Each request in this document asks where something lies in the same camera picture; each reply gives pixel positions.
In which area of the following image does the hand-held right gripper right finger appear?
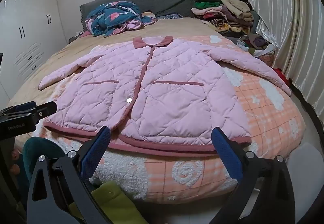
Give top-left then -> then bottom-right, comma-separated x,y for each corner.
211,126 -> 296,224

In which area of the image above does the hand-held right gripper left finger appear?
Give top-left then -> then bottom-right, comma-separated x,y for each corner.
27,126 -> 112,224

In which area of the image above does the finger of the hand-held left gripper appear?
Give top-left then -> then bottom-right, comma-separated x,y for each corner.
0,102 -> 38,116
30,101 -> 58,119

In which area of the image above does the pink quilted jacket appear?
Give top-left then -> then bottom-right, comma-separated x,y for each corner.
38,35 -> 291,157

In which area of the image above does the floral basket of clothes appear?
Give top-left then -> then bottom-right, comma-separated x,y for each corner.
237,34 -> 276,65

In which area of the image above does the pile of mixed clothes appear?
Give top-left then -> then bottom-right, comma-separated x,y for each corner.
191,0 -> 255,34

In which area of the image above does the person's left hand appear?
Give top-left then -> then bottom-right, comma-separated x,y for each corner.
10,149 -> 23,177

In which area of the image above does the person's dark teal clothing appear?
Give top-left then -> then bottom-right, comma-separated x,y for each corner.
22,137 -> 67,189

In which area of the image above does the person's yellow-green clothing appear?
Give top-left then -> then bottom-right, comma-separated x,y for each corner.
68,181 -> 150,224

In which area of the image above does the orange plaid fleece blanket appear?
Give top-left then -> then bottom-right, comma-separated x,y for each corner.
38,35 -> 304,205

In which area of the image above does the white wardrobe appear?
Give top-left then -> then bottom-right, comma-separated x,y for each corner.
0,0 -> 66,103

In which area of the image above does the red cloth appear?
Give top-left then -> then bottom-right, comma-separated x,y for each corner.
273,68 -> 291,85

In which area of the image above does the blue floral duvet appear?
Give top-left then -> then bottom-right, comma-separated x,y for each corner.
85,0 -> 159,37

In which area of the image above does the cream satin curtain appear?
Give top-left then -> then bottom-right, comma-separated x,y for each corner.
247,0 -> 324,118

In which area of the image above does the dark patterned pillow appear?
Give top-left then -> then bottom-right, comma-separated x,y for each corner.
157,13 -> 184,20

